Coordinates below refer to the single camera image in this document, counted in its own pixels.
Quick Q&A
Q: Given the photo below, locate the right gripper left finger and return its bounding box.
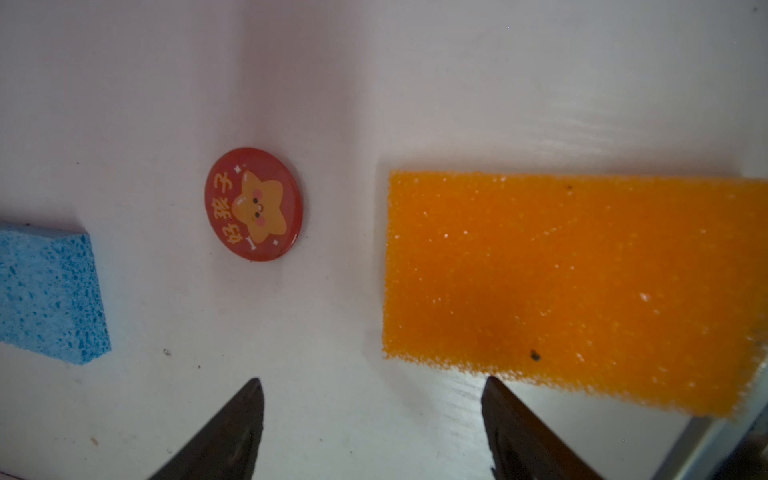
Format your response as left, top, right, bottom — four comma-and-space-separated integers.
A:
152, 378, 265, 480

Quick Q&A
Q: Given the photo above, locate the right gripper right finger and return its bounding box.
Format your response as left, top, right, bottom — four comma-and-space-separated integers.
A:
481, 376, 599, 480

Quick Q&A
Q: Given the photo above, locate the orange sponge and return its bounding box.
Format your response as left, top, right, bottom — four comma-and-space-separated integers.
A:
382, 171, 767, 418

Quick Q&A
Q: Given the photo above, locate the blue sponge right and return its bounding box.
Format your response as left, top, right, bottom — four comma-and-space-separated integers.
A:
1, 221, 112, 365

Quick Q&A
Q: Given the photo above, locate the red star button badge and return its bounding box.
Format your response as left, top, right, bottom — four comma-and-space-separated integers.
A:
204, 147, 304, 262

